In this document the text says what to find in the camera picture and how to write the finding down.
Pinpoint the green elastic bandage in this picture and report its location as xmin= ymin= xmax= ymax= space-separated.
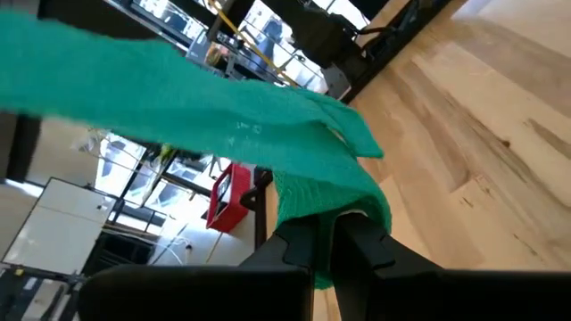
xmin=0 ymin=11 xmax=393 ymax=291

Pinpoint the white cabinet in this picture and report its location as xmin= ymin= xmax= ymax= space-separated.
xmin=1 ymin=177 xmax=118 ymax=276

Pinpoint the yellow cable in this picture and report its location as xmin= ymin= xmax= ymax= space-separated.
xmin=207 ymin=0 xmax=301 ymax=88

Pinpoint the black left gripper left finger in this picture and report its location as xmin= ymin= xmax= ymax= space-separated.
xmin=79 ymin=216 xmax=320 ymax=321

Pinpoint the red plastic crate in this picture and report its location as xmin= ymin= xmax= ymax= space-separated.
xmin=205 ymin=162 xmax=253 ymax=235

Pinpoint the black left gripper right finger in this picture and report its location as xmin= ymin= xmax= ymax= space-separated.
xmin=330 ymin=212 xmax=571 ymax=321

